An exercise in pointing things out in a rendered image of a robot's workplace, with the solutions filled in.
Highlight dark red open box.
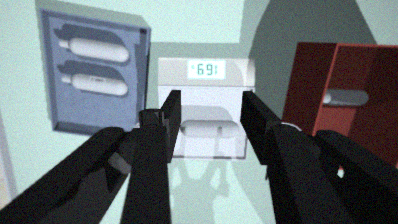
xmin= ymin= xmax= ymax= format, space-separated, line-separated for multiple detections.
xmin=281 ymin=42 xmax=398 ymax=168

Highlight blue-grey open tray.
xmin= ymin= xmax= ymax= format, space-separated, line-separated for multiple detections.
xmin=39 ymin=8 xmax=152 ymax=137

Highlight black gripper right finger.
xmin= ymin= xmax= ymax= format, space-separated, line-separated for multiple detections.
xmin=240 ymin=91 xmax=398 ymax=224

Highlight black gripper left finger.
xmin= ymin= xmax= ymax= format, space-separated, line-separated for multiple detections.
xmin=0 ymin=90 xmax=182 ymax=224

